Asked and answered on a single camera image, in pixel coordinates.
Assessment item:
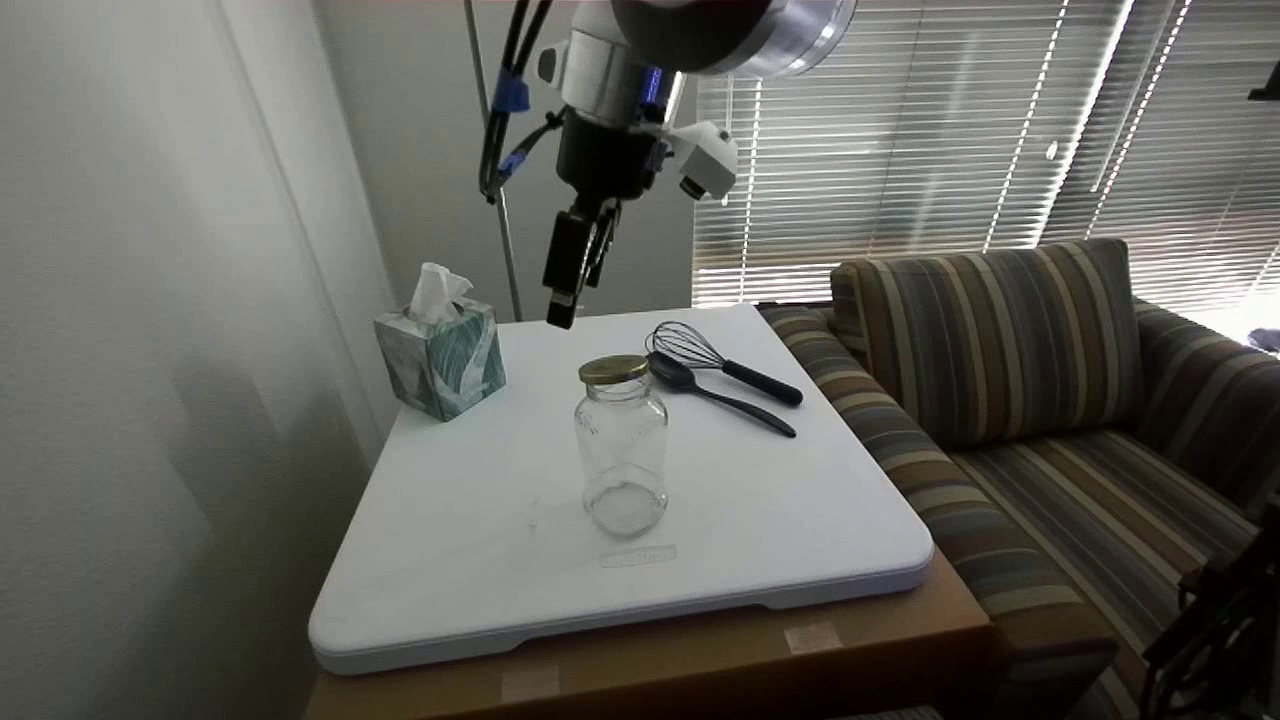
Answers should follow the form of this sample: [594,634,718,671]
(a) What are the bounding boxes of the black plastic spoon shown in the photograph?
[643,347,802,444]

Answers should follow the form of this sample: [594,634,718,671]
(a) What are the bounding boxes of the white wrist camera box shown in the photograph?
[658,119,742,206]

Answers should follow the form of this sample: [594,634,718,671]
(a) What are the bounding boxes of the gold metal jar lid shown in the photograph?
[572,347,654,393]

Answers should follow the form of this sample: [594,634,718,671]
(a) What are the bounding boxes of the striped fabric sofa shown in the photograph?
[751,238,1280,720]

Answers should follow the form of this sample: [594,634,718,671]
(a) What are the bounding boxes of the thin vertical wall pole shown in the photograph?
[460,0,528,326]

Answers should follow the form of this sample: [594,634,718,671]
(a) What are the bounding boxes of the white window blinds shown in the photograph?
[687,0,1280,341]

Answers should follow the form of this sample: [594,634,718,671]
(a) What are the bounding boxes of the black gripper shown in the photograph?
[540,110,672,338]

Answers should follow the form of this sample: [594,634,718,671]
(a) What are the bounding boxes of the teal patterned tissue box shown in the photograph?
[369,259,513,428]

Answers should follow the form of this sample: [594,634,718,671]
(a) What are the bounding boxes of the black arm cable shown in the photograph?
[472,0,568,208]

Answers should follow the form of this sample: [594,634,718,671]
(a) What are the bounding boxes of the clear glass jar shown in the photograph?
[568,374,676,546]

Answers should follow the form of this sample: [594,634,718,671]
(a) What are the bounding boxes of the black handled wire whisk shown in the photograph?
[643,316,809,413]

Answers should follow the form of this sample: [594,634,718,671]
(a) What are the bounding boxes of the black metal frame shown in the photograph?
[1136,502,1280,720]

